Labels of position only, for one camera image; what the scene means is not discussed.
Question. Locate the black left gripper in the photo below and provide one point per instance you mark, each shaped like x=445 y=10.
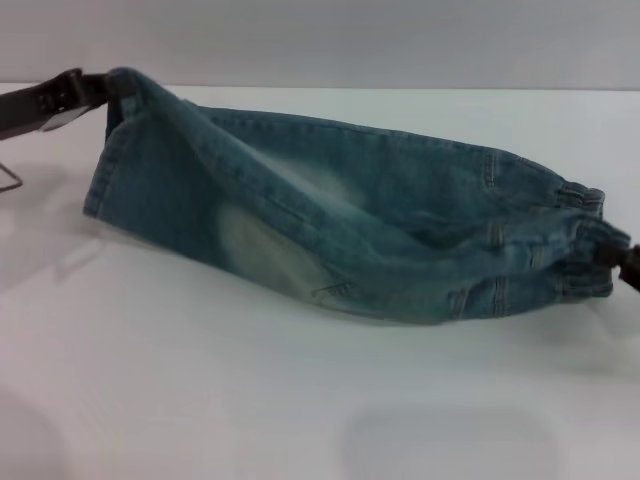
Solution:
x=35 y=100

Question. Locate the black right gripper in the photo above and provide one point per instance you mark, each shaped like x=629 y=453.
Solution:
x=632 y=270

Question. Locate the blue denim shorts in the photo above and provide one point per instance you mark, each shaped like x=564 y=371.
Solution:
x=325 y=240

